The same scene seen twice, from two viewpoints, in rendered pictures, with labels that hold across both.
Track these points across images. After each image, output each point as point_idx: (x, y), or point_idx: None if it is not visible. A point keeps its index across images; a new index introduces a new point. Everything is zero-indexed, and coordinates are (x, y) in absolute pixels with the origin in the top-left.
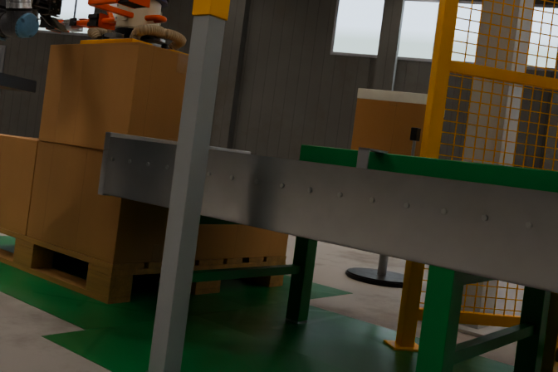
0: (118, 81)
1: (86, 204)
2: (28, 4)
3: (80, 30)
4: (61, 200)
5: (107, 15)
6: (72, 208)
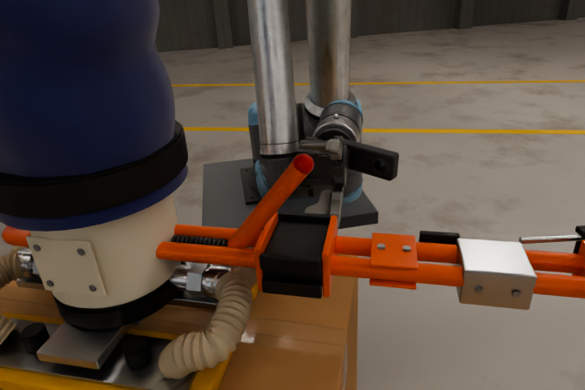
0: None
1: None
2: (260, 147)
3: (457, 292)
4: None
5: (264, 227)
6: None
